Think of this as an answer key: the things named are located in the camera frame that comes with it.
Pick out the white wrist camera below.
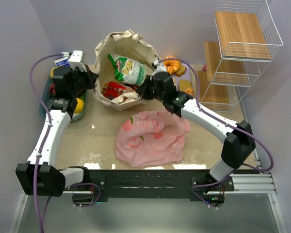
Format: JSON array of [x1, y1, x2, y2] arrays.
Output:
[[150, 60, 169, 81], [62, 50, 86, 72]]

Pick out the orange bundt cake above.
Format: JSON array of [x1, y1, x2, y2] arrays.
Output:
[[163, 56, 181, 75]]

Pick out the small round bun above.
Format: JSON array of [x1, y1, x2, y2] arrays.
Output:
[[184, 88, 194, 97]]

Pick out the cream canvas tote bag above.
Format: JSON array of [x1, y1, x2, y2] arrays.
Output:
[[90, 30, 159, 111]]

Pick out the blue white carton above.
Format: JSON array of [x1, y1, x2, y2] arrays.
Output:
[[54, 56, 69, 67]]

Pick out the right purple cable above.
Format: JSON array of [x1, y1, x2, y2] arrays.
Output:
[[160, 58, 275, 207]]

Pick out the cake slice behind bundt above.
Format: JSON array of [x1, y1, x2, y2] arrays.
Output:
[[175, 63, 187, 77]]

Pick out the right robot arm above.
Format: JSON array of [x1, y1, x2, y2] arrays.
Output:
[[137, 72, 256, 181]]

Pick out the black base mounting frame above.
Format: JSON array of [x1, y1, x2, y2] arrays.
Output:
[[65, 169, 234, 207]]

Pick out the yellow lemon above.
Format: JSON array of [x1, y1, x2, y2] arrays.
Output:
[[74, 98, 84, 114]]

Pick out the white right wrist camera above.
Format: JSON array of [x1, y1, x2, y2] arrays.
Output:
[[150, 60, 169, 81]]

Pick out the teal fruit bin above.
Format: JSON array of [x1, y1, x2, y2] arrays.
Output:
[[39, 75, 88, 122]]

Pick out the green white chips bag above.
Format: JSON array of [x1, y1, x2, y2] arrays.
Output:
[[108, 54, 153, 86]]

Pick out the white wire shelf rack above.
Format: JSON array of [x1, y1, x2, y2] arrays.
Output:
[[196, 0, 283, 112]]

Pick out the pink dragon fruit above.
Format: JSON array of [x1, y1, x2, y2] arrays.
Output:
[[49, 83, 56, 97]]

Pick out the pink plastic grocery bag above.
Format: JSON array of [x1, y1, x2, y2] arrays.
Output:
[[115, 110, 190, 167]]

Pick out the purple cable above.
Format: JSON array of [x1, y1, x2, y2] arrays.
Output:
[[29, 53, 100, 233], [160, 58, 275, 207]]

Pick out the large red cookie bag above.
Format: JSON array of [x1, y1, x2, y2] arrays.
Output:
[[101, 82, 134, 100]]

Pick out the orange fruit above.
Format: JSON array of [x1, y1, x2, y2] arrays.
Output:
[[50, 67, 58, 78]]

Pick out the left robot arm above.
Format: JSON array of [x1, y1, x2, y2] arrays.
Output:
[[16, 64, 97, 197]]

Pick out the brown bread slice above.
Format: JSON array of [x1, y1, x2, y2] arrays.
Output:
[[178, 79, 192, 92]]

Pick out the lavender food tray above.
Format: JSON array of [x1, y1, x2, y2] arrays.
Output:
[[172, 61, 195, 97]]

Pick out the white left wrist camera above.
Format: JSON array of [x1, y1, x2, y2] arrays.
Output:
[[62, 50, 86, 72]]

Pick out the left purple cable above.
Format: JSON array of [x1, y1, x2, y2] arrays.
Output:
[[29, 53, 100, 233]]

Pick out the aluminium table frame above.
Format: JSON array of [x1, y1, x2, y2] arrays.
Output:
[[9, 150, 289, 233]]

